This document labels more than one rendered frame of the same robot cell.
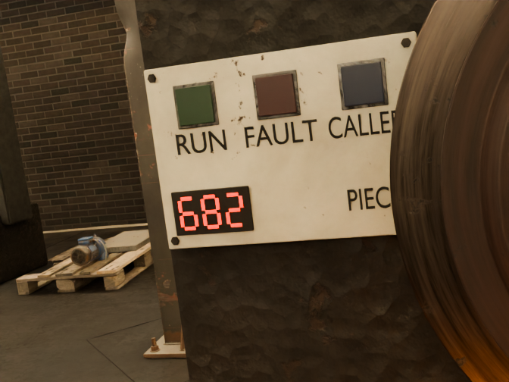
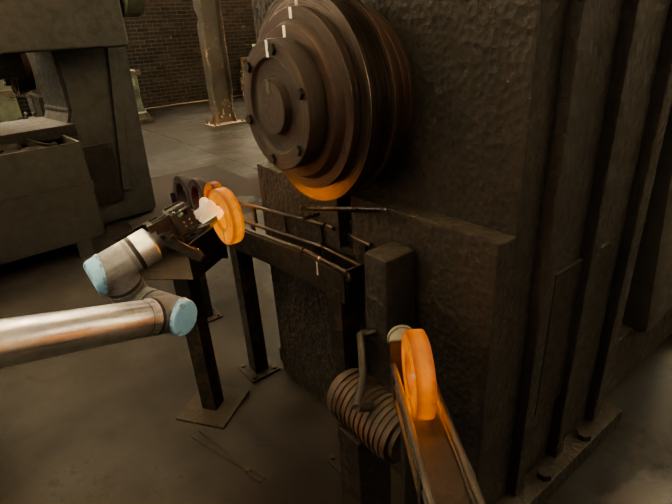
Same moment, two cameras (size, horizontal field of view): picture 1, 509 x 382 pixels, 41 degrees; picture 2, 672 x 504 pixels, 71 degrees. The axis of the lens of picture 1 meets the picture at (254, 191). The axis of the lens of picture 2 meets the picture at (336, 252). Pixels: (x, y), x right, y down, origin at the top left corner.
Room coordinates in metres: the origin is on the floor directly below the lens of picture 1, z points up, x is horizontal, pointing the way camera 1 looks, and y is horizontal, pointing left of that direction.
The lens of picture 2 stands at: (-0.46, -1.07, 1.26)
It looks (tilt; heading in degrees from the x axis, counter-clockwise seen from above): 25 degrees down; 38
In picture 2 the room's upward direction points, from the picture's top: 4 degrees counter-clockwise
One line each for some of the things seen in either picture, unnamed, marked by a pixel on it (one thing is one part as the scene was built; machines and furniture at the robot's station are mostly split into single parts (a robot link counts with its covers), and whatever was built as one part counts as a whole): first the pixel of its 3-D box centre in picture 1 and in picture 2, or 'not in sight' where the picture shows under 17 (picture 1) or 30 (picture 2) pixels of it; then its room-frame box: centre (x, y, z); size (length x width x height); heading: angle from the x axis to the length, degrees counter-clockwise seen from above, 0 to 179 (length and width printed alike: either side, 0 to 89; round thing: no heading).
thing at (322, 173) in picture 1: (285, 147); not in sight; (0.64, -0.03, 1.15); 0.26 x 0.02 x 0.18; 74
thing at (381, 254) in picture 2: not in sight; (391, 294); (0.39, -0.56, 0.68); 0.11 x 0.08 x 0.24; 164
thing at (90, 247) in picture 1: (95, 247); not in sight; (4.94, 1.23, 0.25); 0.40 x 0.24 x 0.22; 164
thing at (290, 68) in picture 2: not in sight; (280, 106); (0.35, -0.30, 1.11); 0.28 x 0.06 x 0.28; 74
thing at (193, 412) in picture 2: not in sight; (191, 325); (0.33, 0.22, 0.36); 0.26 x 0.20 x 0.72; 109
